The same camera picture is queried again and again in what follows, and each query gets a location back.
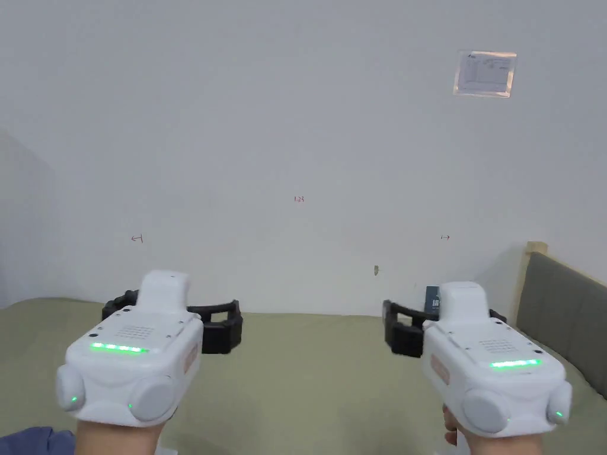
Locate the person's right hand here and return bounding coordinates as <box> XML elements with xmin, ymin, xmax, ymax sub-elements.
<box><xmin>442</xmin><ymin>404</ymin><xmax>545</xmax><ymax>455</ymax></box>

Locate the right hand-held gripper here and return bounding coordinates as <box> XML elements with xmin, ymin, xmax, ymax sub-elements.
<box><xmin>382</xmin><ymin>281</ymin><xmax>574</xmax><ymax>455</ymax></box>

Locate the person's left hand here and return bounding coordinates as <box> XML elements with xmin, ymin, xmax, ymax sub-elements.
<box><xmin>75</xmin><ymin>416</ymin><xmax>167</xmax><ymax>455</ymax></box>

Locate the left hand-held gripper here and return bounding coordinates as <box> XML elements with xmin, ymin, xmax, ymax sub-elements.
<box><xmin>56</xmin><ymin>270</ymin><xmax>245</xmax><ymax>455</ymax></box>

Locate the bed with beige sheet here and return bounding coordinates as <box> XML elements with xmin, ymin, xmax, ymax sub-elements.
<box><xmin>0</xmin><ymin>296</ymin><xmax>607</xmax><ymax>455</ymax></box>

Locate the paper sheet taped on wall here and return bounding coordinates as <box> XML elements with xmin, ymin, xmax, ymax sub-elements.
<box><xmin>453</xmin><ymin>49</ymin><xmax>518</xmax><ymax>100</ymax></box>

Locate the blue garment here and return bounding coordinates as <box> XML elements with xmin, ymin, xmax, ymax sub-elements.
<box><xmin>0</xmin><ymin>426</ymin><xmax>78</xmax><ymax>455</ymax></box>

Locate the grey padded headboard wooden frame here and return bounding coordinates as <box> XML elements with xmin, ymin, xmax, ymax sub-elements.
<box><xmin>515</xmin><ymin>241</ymin><xmax>607</xmax><ymax>389</ymax></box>

